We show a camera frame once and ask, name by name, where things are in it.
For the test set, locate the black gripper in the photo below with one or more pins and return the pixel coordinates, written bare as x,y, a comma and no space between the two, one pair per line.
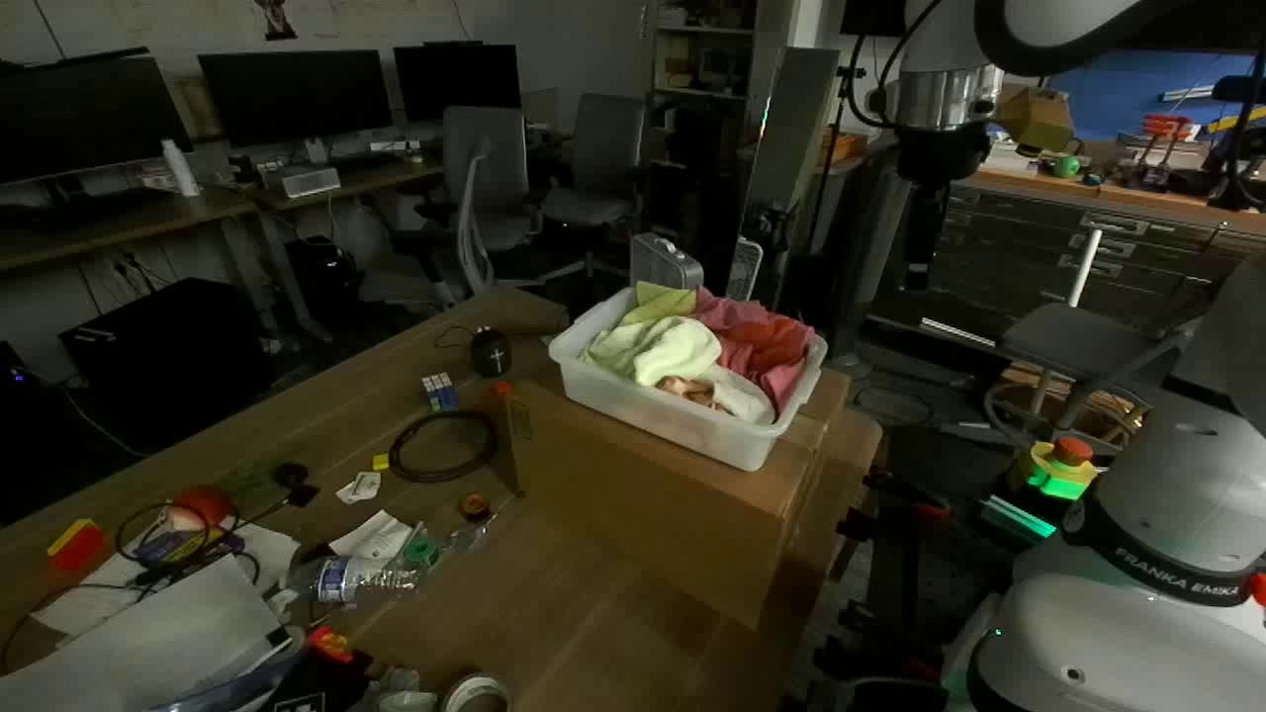
941,149

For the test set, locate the orange shirt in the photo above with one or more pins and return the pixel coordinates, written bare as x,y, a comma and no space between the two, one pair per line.
779,342

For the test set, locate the pink shirt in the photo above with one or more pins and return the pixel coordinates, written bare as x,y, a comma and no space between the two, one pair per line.
738,322

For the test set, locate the cream shirt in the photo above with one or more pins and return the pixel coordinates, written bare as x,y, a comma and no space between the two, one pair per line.
745,396

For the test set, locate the peach shirt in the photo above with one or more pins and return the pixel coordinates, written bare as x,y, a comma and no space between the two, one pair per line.
684,389

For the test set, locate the white plastic basket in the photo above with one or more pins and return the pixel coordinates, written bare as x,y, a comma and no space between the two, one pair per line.
684,420

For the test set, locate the dark drawer workbench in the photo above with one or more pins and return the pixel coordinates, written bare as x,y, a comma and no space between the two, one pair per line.
1028,261

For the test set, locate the small brown cardboard box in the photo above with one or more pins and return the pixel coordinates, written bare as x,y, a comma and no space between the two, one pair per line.
1034,118

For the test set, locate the clear plastic container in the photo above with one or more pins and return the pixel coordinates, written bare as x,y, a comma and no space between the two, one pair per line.
664,261
745,271

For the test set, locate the metal storage shelf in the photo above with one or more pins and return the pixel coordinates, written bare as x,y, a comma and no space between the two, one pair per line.
699,120

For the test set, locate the red emergency stop button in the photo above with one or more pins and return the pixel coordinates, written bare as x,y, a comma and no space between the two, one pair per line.
1060,467

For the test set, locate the grey office chair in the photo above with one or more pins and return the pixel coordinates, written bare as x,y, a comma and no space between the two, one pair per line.
482,160
598,141

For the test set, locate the black computer mouse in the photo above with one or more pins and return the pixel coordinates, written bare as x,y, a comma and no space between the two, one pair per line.
488,351

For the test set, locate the black computer monitor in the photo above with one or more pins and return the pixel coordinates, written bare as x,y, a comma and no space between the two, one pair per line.
456,82
298,97
85,118

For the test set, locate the small rubiks cube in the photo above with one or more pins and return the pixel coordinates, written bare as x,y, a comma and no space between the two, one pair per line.
441,389

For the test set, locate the small orange cap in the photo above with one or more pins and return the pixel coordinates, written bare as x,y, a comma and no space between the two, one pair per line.
477,508

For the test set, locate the small grey desk device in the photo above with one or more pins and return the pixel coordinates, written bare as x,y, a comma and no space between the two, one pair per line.
308,185

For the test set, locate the small white tag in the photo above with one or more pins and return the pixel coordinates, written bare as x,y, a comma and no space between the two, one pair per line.
356,488

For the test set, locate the white paper napkin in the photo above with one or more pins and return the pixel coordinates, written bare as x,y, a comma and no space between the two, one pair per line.
370,536

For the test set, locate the crumpled clear plastic bottle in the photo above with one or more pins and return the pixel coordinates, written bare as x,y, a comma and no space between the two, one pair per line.
349,574

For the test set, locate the small black clip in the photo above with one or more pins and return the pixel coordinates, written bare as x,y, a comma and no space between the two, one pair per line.
295,484

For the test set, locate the white spray bottle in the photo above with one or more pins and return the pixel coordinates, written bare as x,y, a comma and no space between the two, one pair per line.
179,170

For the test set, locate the red tape roll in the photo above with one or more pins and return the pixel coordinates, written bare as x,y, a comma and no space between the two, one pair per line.
197,508

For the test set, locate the wooden office desk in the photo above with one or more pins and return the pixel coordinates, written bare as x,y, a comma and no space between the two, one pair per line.
120,226

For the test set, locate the white paper sheets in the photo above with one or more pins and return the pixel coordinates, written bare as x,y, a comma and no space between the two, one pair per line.
145,646

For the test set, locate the red and yellow tool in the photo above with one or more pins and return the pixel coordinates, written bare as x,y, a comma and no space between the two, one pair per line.
76,542

